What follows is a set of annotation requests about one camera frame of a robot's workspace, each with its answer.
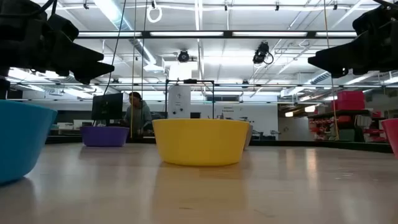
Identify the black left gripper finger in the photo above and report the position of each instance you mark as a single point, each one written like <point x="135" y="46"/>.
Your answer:
<point x="77" y="51"/>
<point x="93" y="71"/>

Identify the purple plastic bowl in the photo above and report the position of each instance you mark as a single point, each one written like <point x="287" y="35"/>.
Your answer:
<point x="104" y="137"/>

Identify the red plastic bowl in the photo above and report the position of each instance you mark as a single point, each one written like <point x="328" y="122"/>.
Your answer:
<point x="392" y="133"/>

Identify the blue plastic bowl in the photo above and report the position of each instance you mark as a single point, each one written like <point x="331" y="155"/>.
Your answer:
<point x="18" y="140"/>

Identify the white plastic bowl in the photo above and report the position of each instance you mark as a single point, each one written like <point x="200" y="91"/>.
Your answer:
<point x="248" y="137"/>

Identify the yellow plastic bowl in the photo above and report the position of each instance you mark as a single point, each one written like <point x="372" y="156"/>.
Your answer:
<point x="200" y="141"/>

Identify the dark shelf rack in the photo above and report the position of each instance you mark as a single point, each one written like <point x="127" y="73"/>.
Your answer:
<point x="342" y="124"/>

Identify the red storage bins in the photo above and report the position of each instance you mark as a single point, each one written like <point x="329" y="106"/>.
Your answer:
<point x="349" y="100"/>

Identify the black computer monitor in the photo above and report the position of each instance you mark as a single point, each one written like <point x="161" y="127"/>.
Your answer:
<point x="107" y="107"/>

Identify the person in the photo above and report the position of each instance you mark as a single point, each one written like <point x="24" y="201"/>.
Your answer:
<point x="138" y="116"/>

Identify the round black ceiling device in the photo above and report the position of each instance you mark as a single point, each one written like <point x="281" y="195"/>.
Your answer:
<point x="183" y="56"/>

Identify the white pillar cabinet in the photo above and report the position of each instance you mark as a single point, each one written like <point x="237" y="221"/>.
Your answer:
<point x="179" y="102"/>

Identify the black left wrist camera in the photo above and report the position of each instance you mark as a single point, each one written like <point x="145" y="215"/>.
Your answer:
<point x="62" y="26"/>

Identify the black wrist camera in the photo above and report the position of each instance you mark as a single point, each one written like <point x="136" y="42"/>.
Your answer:
<point x="370" y="21"/>
<point x="62" y="26"/>

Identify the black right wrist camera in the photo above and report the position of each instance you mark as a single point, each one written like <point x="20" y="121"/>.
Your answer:
<point x="370" y="21"/>

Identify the black overhead camera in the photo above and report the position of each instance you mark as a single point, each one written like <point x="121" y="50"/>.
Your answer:
<point x="261" y="53"/>

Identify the black metal frame stand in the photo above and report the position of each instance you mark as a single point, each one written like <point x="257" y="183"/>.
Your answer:
<point x="189" y="81"/>

